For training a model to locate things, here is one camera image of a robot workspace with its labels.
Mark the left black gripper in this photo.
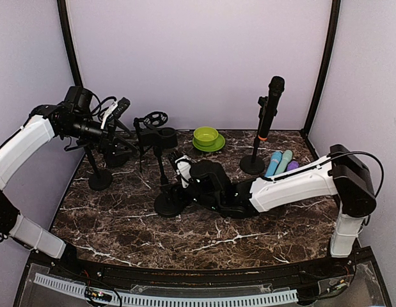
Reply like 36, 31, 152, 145
61, 115, 138, 159

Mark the black round-base mic stand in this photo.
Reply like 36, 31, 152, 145
239, 96, 278, 175
152, 127, 182, 217
77, 140, 113, 191
103, 147, 130, 168

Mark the black tripod shock-mount stand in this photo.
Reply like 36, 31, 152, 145
133, 111, 168, 173

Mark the light blue microphone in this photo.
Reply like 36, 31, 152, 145
265, 151, 283, 177

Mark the mint green microphone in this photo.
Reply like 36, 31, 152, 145
274, 150, 293, 175

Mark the purple microphone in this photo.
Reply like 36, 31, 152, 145
286, 161, 299, 171

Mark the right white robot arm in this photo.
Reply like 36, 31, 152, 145
154, 144, 380, 278

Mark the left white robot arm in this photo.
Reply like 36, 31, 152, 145
0, 86, 135, 279

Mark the lime green bowl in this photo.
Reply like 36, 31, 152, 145
193, 127, 219, 146

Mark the lime green plate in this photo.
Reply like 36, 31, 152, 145
193, 134, 226, 152

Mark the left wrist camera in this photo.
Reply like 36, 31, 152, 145
100, 97, 131, 130

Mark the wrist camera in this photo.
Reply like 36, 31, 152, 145
168, 151, 192, 189
100, 97, 131, 130

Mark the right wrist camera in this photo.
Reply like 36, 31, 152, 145
168, 151, 192, 189

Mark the white slotted cable duct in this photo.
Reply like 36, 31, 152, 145
33, 273, 299, 306

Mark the black microphone orange ring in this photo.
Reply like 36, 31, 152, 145
257, 75, 285, 142

